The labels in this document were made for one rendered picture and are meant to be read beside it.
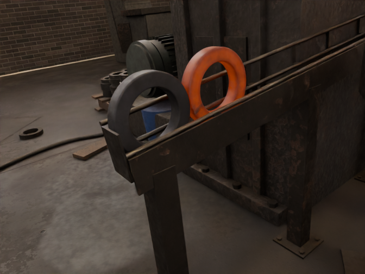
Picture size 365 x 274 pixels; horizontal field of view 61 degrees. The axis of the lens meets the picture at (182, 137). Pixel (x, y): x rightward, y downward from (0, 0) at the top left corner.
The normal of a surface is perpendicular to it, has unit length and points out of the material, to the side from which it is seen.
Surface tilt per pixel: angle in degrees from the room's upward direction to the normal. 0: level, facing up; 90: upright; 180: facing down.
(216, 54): 90
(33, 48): 90
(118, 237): 0
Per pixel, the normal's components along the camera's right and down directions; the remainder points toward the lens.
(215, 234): -0.10, -0.92
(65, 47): 0.60, 0.26
